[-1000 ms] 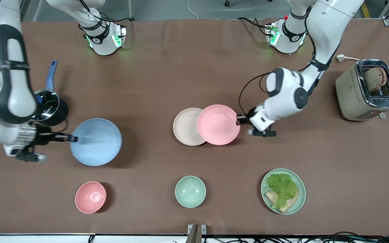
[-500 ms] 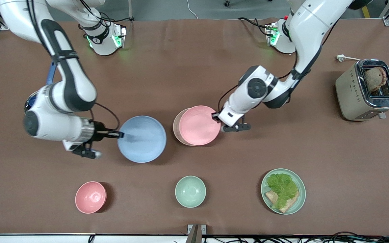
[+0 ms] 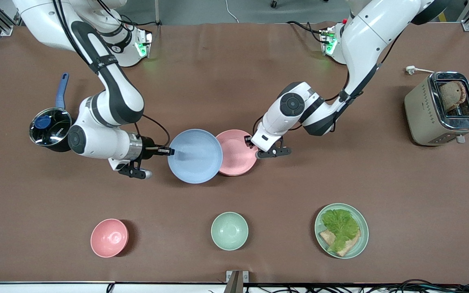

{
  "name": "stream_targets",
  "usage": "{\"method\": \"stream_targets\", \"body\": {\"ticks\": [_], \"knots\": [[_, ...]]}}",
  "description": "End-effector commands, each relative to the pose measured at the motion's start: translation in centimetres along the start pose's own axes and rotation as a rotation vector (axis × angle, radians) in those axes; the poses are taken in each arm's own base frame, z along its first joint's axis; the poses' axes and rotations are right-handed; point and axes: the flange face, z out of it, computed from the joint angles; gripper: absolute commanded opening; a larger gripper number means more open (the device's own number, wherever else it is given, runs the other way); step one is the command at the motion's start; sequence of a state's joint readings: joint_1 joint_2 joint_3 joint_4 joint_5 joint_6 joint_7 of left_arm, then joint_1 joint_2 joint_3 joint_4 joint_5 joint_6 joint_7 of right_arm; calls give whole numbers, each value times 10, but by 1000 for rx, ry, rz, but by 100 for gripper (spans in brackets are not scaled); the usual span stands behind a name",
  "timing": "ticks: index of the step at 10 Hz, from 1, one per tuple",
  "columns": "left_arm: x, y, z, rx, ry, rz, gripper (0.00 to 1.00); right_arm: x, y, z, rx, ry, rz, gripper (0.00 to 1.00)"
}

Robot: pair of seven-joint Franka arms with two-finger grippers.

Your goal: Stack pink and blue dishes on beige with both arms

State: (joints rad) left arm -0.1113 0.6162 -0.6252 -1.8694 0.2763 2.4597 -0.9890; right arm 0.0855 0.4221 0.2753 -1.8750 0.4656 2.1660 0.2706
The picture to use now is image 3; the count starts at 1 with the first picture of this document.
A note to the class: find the glass lid with blue knob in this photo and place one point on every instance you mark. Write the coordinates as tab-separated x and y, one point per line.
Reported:
49	126

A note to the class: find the green bowl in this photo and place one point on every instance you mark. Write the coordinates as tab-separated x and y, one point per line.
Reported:
229	230

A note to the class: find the beige and chrome toaster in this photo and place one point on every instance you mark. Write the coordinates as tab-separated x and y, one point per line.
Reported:
421	118

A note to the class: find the brown bread slice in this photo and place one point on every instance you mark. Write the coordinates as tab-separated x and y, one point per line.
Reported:
350	246

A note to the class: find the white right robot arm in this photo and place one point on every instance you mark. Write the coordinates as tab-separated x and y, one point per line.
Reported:
112	93

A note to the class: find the toast slice in toaster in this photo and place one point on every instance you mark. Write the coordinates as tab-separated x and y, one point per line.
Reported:
452	95

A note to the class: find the green lettuce leaf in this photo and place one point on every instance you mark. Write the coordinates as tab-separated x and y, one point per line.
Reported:
340	226

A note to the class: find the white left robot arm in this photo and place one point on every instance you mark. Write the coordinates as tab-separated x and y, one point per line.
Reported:
364	44

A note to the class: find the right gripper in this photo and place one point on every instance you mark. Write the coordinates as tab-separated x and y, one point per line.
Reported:
148	145

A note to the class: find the green plate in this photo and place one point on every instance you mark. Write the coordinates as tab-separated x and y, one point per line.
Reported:
362	240

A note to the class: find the light blue plate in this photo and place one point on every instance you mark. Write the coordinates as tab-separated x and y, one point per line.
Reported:
196	156

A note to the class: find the black chair caster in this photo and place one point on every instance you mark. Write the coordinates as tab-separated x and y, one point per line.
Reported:
274	3

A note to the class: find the pink plate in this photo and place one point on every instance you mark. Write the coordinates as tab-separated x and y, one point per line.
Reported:
236	154

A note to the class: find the pink bowl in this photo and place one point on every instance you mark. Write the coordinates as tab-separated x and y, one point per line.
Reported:
109	238

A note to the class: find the metal bracket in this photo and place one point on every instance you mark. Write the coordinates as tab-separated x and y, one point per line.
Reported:
237	280

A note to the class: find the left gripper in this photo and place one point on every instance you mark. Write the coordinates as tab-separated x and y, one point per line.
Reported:
248	141

